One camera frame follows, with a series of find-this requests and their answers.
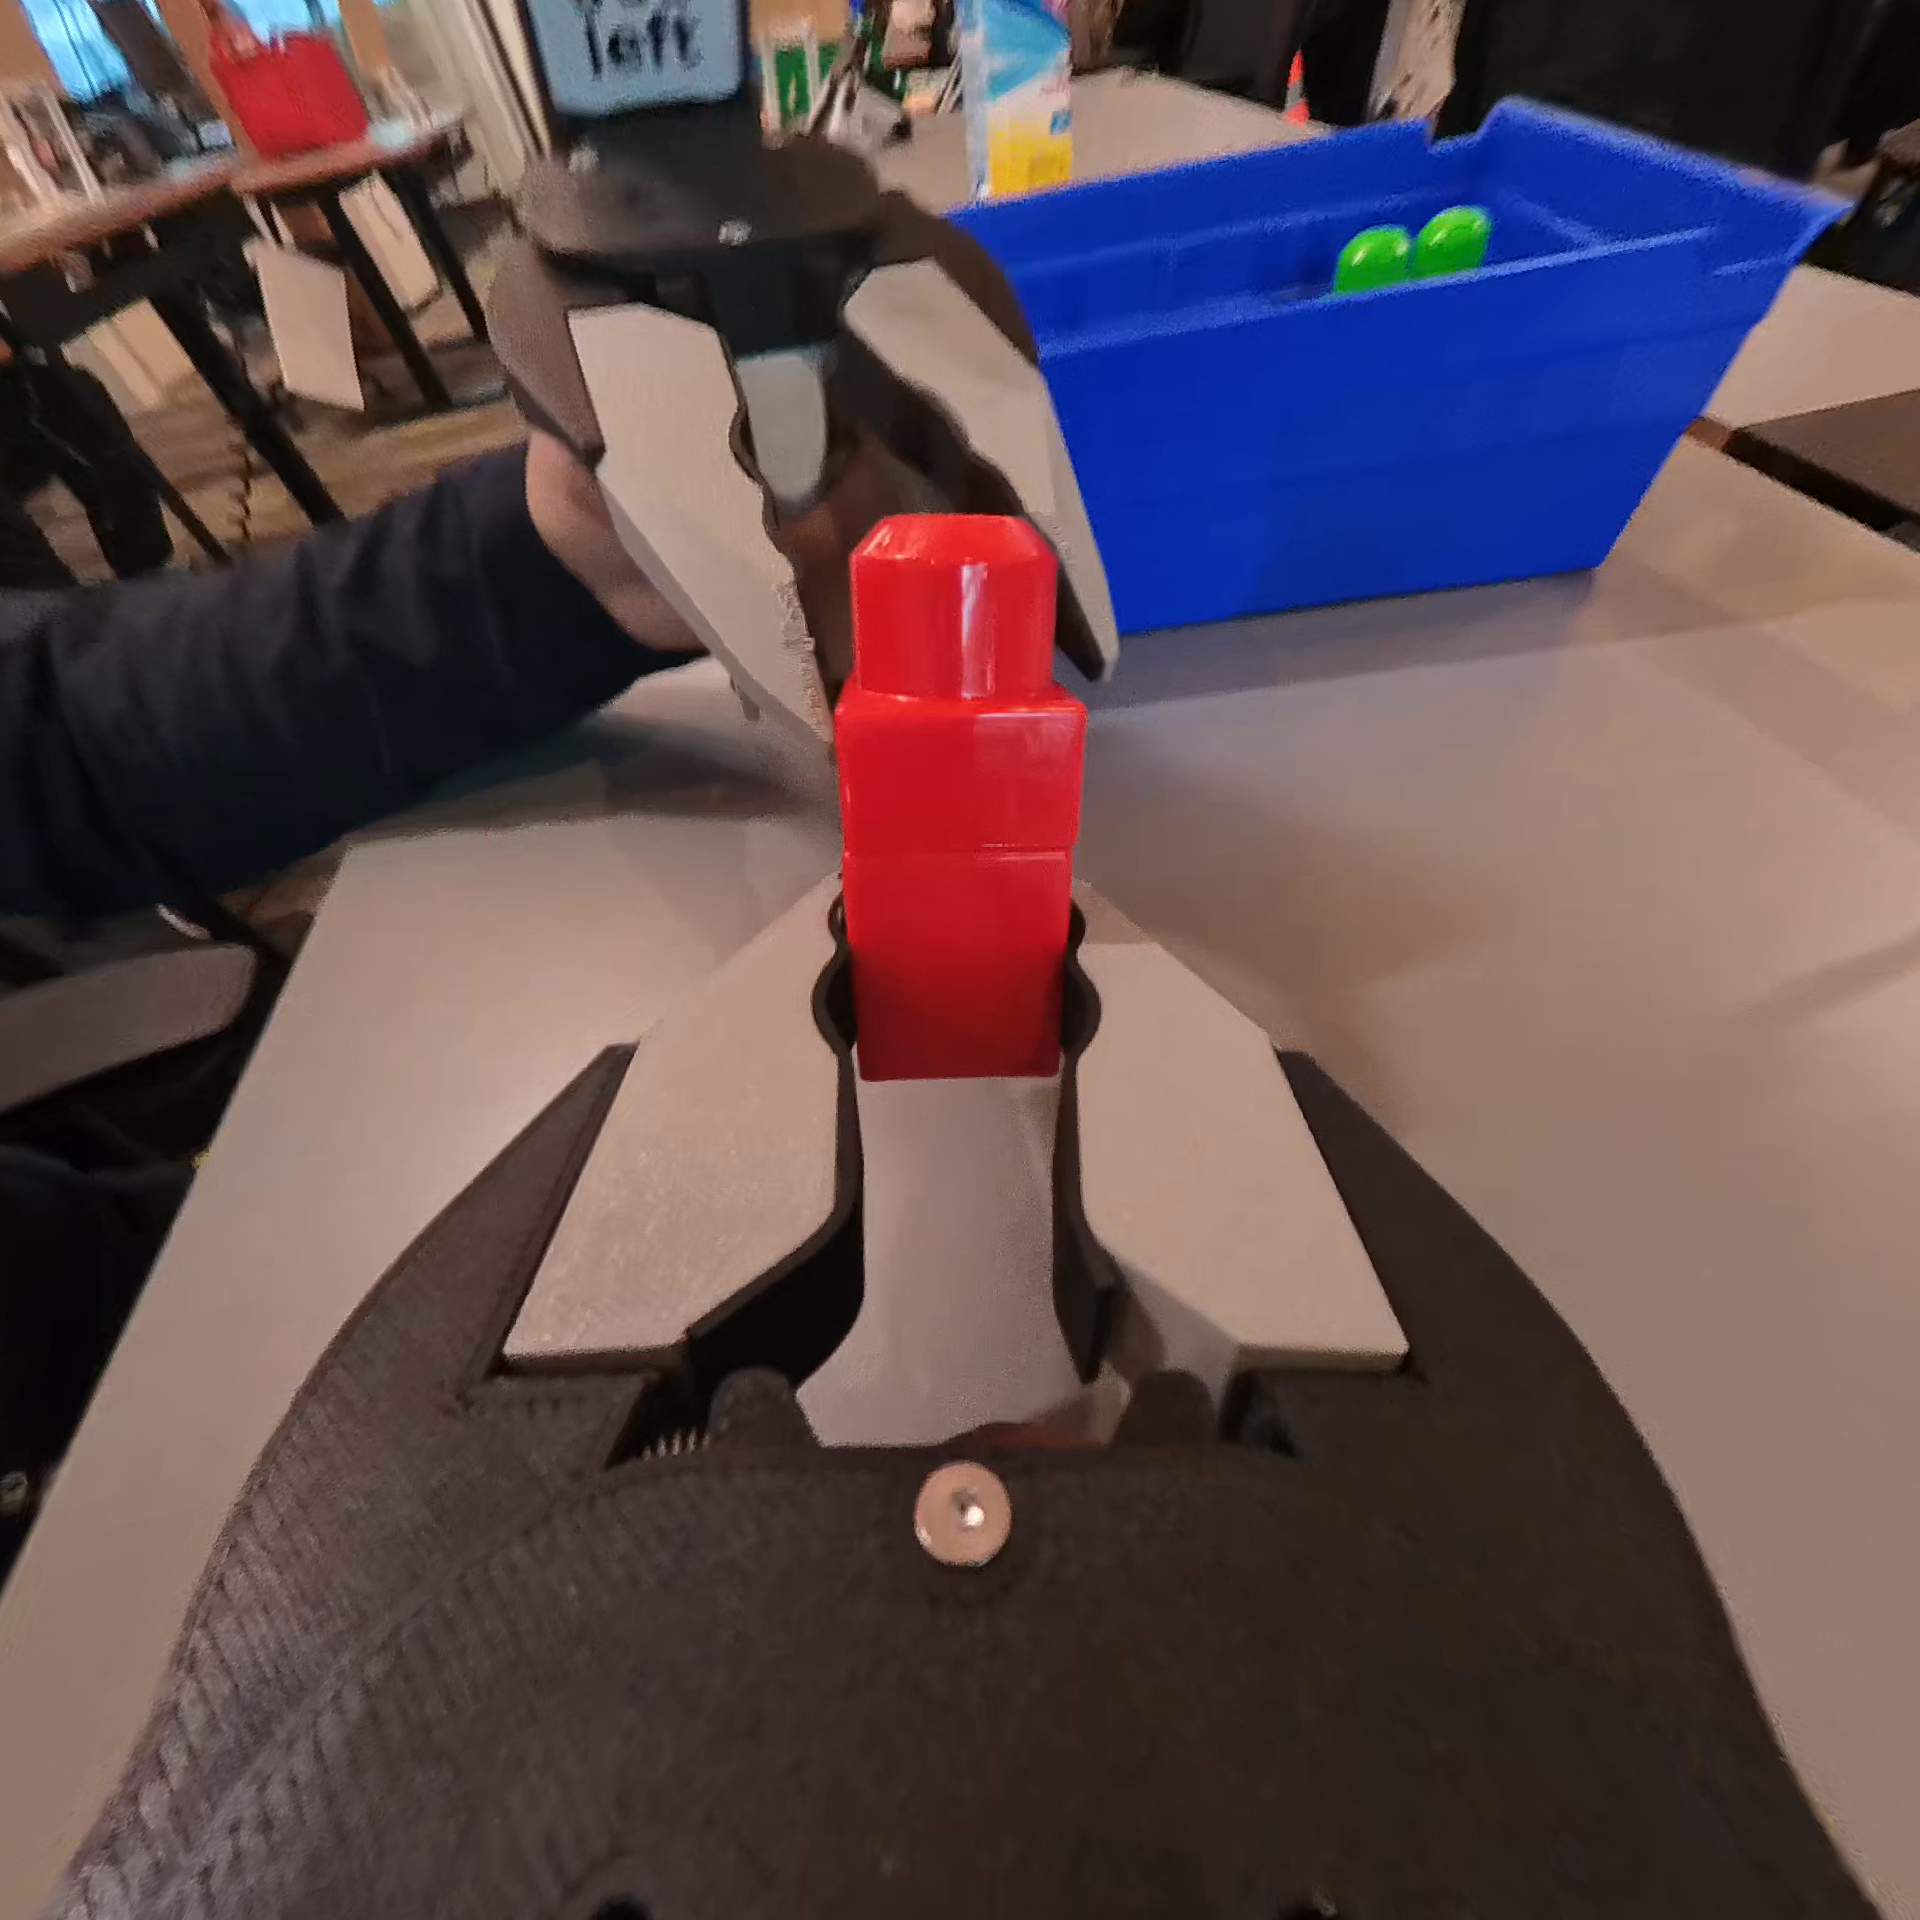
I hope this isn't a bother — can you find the red container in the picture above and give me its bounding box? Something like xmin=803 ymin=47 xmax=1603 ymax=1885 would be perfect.
xmin=209 ymin=23 xmax=369 ymax=159

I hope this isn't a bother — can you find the black desk plate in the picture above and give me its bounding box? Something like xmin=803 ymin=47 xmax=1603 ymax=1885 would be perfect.
xmin=1726 ymin=382 xmax=1920 ymax=527

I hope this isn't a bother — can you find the blue plastic bin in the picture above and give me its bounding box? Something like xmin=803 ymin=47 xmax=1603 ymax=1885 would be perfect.
xmin=945 ymin=97 xmax=1855 ymax=639

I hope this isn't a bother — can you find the person's dark clothing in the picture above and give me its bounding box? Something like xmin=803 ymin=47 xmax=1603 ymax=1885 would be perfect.
xmin=0 ymin=1035 xmax=289 ymax=1577

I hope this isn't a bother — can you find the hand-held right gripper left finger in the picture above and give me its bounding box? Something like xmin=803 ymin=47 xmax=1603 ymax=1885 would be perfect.
xmin=503 ymin=884 xmax=870 ymax=1374

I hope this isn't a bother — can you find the red single-stud block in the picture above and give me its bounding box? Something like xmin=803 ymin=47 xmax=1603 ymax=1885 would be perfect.
xmin=843 ymin=849 xmax=1078 ymax=1086

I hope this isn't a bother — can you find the red two-stud block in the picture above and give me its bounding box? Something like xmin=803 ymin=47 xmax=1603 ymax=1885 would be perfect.
xmin=833 ymin=515 xmax=1088 ymax=859

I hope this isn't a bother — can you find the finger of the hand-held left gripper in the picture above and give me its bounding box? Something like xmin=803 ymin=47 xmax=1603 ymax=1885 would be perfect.
xmin=839 ymin=259 xmax=1122 ymax=682
xmin=569 ymin=305 xmax=838 ymax=741

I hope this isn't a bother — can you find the small green sign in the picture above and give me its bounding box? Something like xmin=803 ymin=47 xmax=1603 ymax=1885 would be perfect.
xmin=757 ymin=27 xmax=847 ymax=139

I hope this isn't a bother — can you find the grey chair armrest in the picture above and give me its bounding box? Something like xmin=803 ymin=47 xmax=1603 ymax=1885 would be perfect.
xmin=0 ymin=942 xmax=261 ymax=1116

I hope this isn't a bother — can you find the person's left hand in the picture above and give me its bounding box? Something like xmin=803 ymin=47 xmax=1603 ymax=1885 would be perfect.
xmin=526 ymin=441 xmax=702 ymax=649

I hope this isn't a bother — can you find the green two-stud block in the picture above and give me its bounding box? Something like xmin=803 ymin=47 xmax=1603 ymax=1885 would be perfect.
xmin=1334 ymin=206 xmax=1498 ymax=297

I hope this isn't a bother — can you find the wooden background table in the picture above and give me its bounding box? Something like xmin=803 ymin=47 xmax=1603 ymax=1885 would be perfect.
xmin=0 ymin=111 xmax=474 ymax=572

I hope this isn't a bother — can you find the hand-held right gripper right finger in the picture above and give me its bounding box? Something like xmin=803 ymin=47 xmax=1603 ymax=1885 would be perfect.
xmin=1055 ymin=884 xmax=1414 ymax=1443

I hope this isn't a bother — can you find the person's left forearm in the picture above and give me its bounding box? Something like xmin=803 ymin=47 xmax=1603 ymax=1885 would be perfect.
xmin=0 ymin=447 xmax=671 ymax=921

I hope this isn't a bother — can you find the blue white wipes canister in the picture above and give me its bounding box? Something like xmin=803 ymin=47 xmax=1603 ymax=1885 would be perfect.
xmin=961 ymin=0 xmax=1078 ymax=201

